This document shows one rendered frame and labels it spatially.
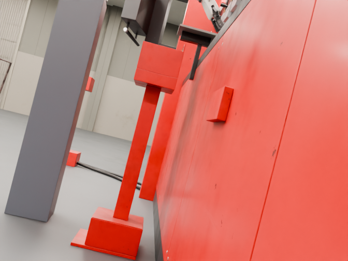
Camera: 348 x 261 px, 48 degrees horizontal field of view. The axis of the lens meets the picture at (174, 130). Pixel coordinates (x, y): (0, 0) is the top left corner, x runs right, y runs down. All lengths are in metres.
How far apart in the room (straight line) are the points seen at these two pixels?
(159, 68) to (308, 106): 1.12
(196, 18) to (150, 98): 1.40
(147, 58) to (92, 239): 0.71
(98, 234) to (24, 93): 9.74
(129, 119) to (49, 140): 9.15
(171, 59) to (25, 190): 0.83
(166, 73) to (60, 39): 0.51
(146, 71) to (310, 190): 1.18
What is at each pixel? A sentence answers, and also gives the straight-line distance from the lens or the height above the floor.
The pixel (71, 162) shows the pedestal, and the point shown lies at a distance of 3.51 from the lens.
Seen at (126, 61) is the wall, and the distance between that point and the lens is 10.96.
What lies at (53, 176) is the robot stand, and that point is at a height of 0.20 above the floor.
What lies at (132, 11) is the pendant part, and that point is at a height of 1.30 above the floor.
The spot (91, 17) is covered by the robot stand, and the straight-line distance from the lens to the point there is 1.75.
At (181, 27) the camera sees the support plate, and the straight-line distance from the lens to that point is 1.88.
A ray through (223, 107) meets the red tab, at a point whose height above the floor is 0.58.
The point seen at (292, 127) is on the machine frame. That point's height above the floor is 0.54.
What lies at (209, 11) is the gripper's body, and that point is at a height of 1.11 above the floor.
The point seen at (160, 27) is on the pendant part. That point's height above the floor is 1.33.
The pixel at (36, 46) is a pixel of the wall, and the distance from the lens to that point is 11.23.
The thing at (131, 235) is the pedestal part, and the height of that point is 0.09.
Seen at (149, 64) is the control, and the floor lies 0.73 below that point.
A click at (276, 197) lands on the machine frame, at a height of 0.46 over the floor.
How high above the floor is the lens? 0.50
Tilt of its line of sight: level
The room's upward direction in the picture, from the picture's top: 14 degrees clockwise
